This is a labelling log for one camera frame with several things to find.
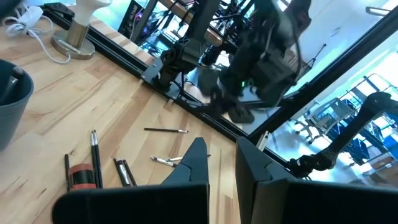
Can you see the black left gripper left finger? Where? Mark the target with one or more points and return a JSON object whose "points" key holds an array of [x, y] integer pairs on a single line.
{"points": [[140, 205]]}

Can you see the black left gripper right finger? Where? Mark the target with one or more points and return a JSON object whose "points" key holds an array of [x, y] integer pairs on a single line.
{"points": [[295, 205]]}

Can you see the black makeup pencil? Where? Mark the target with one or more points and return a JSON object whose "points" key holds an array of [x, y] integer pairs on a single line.
{"points": [[98, 165]]}

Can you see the dark blue cup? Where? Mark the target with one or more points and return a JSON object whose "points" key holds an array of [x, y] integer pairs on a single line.
{"points": [[15, 118]]}

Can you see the black background robot arm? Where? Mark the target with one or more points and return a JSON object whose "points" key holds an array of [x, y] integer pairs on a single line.
{"points": [[351, 130]]}

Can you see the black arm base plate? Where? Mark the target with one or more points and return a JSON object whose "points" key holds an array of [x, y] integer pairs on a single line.
{"points": [[152, 73]]}

